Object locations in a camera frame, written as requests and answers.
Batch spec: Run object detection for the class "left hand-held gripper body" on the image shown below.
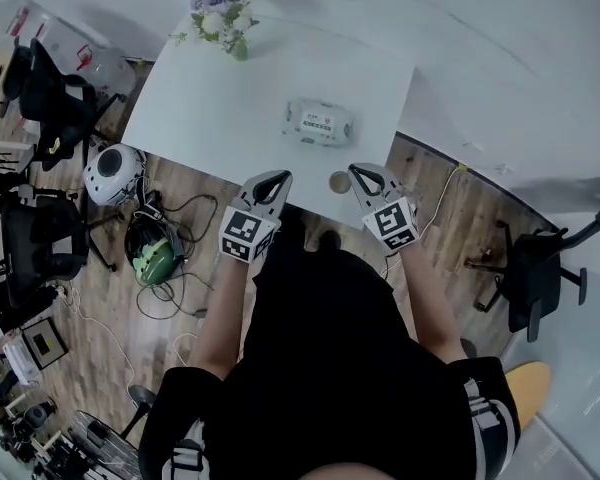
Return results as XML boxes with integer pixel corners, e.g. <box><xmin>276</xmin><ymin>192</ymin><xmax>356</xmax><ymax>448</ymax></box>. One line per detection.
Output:
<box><xmin>218</xmin><ymin>197</ymin><xmax>284</xmax><ymax>265</ymax></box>

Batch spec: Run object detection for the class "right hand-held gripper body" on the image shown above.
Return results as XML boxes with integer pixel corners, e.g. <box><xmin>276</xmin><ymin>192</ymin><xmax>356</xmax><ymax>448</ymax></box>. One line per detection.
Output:
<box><xmin>359</xmin><ymin>186</ymin><xmax>421</xmax><ymax>256</ymax></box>

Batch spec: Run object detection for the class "white wet wipe pack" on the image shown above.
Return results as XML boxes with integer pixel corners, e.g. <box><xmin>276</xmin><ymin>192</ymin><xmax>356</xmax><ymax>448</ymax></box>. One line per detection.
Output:
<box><xmin>279</xmin><ymin>96</ymin><xmax>358</xmax><ymax>147</ymax></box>

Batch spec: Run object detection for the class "person's left forearm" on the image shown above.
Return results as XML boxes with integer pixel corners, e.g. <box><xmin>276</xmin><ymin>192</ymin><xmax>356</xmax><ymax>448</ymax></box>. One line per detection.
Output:
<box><xmin>192</xmin><ymin>257</ymin><xmax>261</xmax><ymax>382</ymax></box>

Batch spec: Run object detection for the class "person's right forearm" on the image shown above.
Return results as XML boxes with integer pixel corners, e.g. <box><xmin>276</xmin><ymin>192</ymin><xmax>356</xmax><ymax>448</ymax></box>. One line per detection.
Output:
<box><xmin>397</xmin><ymin>245</ymin><xmax>469</xmax><ymax>367</ymax></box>

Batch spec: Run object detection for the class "round brown table grommet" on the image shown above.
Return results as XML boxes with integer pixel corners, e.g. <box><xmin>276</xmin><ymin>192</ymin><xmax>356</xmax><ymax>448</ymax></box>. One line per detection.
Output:
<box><xmin>328</xmin><ymin>171</ymin><xmax>352</xmax><ymax>195</ymax></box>

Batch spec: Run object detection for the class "person's right shoe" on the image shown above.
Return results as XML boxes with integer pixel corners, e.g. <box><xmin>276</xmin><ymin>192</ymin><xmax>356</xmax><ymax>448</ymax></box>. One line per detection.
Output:
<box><xmin>318</xmin><ymin>229</ymin><xmax>344</xmax><ymax>253</ymax></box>

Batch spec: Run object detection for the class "green and black helmet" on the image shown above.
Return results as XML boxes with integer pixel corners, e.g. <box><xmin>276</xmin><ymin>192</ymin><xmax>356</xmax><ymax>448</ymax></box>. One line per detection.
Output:
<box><xmin>124</xmin><ymin>211</ymin><xmax>186</xmax><ymax>287</ymax></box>

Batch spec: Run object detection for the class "green glass vase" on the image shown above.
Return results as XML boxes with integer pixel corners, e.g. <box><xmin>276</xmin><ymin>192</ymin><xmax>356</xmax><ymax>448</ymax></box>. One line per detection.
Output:
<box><xmin>229</xmin><ymin>37</ymin><xmax>252</xmax><ymax>63</ymax></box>

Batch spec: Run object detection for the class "white dome-shaped device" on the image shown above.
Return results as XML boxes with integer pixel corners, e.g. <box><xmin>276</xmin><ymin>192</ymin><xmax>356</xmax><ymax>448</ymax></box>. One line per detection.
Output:
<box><xmin>83</xmin><ymin>142</ymin><xmax>147</xmax><ymax>207</ymax></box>

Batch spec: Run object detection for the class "black office chair with headrest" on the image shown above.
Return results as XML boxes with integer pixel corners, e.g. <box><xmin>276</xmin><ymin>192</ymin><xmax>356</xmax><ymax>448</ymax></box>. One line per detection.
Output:
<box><xmin>467</xmin><ymin>195</ymin><xmax>600</xmax><ymax>344</ymax></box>

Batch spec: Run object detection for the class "person's black clothing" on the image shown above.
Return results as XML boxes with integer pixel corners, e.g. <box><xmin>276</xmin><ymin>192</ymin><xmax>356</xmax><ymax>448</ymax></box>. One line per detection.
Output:
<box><xmin>137</xmin><ymin>207</ymin><xmax>524</xmax><ymax>480</ymax></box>

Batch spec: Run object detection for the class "white artificial flower bouquet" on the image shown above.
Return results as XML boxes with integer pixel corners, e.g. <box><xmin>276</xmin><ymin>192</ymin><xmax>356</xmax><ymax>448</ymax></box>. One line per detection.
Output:
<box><xmin>168</xmin><ymin>0</ymin><xmax>260</xmax><ymax>57</ymax></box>

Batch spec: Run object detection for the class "clear plastic storage box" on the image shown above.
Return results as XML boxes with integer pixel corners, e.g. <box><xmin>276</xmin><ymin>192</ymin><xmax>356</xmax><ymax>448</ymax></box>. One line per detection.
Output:
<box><xmin>0</xmin><ymin>0</ymin><xmax>132</xmax><ymax>100</ymax></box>

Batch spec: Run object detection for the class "black mesh office chair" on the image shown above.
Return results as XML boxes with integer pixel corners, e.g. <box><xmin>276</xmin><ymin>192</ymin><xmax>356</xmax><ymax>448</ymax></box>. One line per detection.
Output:
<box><xmin>0</xmin><ymin>195</ymin><xmax>119</xmax><ymax>315</ymax></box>
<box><xmin>0</xmin><ymin>37</ymin><xmax>127</xmax><ymax>172</ymax></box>

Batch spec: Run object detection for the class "round yellow side table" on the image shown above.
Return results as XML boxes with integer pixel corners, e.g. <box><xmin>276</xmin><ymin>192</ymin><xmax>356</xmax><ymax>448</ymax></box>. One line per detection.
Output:
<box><xmin>457</xmin><ymin>337</ymin><xmax>553</xmax><ymax>442</ymax></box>

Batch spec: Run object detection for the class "black framed picture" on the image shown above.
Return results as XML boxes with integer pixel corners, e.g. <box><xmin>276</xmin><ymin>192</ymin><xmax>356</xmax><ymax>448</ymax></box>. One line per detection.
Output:
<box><xmin>20</xmin><ymin>317</ymin><xmax>71</xmax><ymax>371</ymax></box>

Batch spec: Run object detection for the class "person's head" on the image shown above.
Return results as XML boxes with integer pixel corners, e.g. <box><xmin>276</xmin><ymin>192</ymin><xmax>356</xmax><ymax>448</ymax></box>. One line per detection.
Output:
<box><xmin>299</xmin><ymin>462</ymin><xmax>397</xmax><ymax>480</ymax></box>

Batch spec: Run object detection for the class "white plastic box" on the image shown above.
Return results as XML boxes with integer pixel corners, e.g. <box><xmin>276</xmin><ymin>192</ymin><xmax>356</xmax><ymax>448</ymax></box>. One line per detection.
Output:
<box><xmin>2</xmin><ymin>335</ymin><xmax>44</xmax><ymax>387</ymax></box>

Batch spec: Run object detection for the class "black floor cable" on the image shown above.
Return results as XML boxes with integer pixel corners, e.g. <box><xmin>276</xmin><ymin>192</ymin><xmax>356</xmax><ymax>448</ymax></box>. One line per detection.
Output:
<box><xmin>136</xmin><ymin>193</ymin><xmax>220</xmax><ymax>320</ymax></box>

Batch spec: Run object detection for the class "cream power cable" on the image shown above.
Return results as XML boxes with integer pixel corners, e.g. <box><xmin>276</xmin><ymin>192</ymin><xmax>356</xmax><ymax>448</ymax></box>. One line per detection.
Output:
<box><xmin>382</xmin><ymin>163</ymin><xmax>470</xmax><ymax>275</ymax></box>

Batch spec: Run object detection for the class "grey harness strap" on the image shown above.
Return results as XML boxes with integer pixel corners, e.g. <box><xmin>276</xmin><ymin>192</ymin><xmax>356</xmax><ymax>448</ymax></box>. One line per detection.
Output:
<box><xmin>161</xmin><ymin>417</ymin><xmax>212</xmax><ymax>480</ymax></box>
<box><xmin>462</xmin><ymin>377</ymin><xmax>507</xmax><ymax>445</ymax></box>

